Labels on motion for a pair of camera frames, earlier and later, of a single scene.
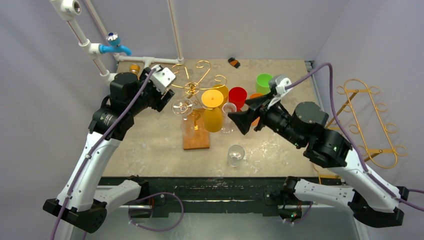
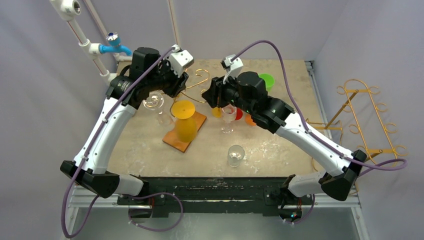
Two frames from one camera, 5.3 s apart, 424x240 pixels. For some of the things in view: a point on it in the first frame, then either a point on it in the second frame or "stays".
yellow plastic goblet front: x=212 y=99 -> x=186 y=128
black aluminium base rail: x=245 y=197 stays
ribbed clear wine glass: x=228 y=127 stays
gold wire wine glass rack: x=195 y=136 -> x=192 y=86
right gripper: x=262 y=112 -> x=212 y=93
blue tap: x=114 y=41 stays
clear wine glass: x=183 y=107 -> x=154 y=101
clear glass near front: x=235 y=153 stays
